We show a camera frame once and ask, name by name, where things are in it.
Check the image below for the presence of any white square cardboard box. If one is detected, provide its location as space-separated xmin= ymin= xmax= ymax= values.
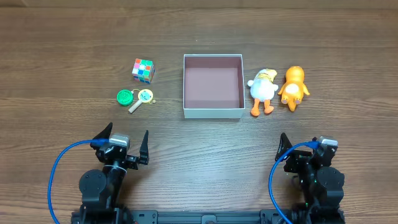
xmin=183 ymin=54 xmax=246 ymax=119

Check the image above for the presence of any orange dinosaur toy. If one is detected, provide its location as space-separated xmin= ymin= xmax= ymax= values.
xmin=278 ymin=66 xmax=310 ymax=112

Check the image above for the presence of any left blue cable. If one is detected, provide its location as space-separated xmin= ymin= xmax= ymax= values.
xmin=47 ymin=138 xmax=110 ymax=224

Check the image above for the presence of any white plush duck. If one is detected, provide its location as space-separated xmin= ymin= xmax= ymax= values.
xmin=248 ymin=68 xmax=279 ymax=116

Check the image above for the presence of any green round lid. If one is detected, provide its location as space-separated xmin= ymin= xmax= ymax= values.
xmin=116 ymin=90 xmax=134 ymax=106

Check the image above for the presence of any yellow wooden rattle toy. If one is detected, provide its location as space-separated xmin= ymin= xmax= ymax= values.
xmin=128 ymin=89 xmax=155 ymax=114

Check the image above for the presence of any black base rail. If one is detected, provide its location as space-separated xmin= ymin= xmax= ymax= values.
xmin=128 ymin=210 xmax=285 ymax=224

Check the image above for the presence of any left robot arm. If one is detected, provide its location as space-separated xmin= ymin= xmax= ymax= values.
xmin=71 ymin=123 xmax=149 ymax=224

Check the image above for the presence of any blue cable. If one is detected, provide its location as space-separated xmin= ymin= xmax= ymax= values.
xmin=47 ymin=138 xmax=110 ymax=224
xmin=268 ymin=141 xmax=320 ymax=224

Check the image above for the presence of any colourful puzzle cube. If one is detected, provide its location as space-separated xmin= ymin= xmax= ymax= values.
xmin=132 ymin=58 xmax=155 ymax=84

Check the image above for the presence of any right blue cable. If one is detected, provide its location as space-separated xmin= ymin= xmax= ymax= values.
xmin=268 ymin=141 xmax=320 ymax=224

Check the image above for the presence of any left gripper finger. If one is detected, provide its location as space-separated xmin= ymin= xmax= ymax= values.
xmin=91 ymin=122 xmax=113 ymax=148
xmin=139 ymin=130 xmax=149 ymax=164

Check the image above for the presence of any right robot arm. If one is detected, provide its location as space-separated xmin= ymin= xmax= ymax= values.
xmin=268 ymin=133 xmax=345 ymax=223

